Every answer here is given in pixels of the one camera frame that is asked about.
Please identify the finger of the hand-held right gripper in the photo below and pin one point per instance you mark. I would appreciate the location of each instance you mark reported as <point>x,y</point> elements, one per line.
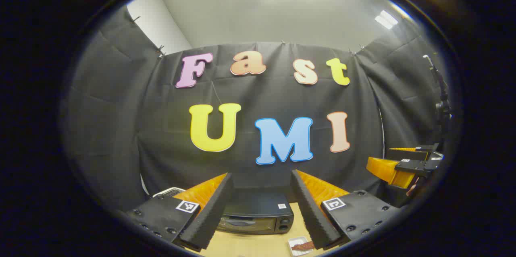
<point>415,166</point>
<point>407,154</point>

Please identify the small ceiling light panel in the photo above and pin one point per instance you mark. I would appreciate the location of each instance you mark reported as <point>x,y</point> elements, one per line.
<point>386,19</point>

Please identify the white rectangular tray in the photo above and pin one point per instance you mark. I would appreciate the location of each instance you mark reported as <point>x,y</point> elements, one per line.
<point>296,251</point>

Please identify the black backdrop cloth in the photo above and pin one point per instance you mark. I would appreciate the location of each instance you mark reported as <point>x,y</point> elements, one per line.
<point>161,128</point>

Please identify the black electric oven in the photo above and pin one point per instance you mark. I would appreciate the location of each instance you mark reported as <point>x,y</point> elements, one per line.
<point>258,208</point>

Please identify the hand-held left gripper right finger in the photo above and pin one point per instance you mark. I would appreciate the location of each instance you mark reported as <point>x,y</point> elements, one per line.
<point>310,212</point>

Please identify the brown meat slice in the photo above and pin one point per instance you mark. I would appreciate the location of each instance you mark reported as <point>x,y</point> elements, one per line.
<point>302,245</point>

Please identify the white toaster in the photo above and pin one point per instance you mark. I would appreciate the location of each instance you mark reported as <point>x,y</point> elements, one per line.
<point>167,191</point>

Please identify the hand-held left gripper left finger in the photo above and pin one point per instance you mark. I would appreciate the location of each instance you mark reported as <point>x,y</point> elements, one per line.
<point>213,212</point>

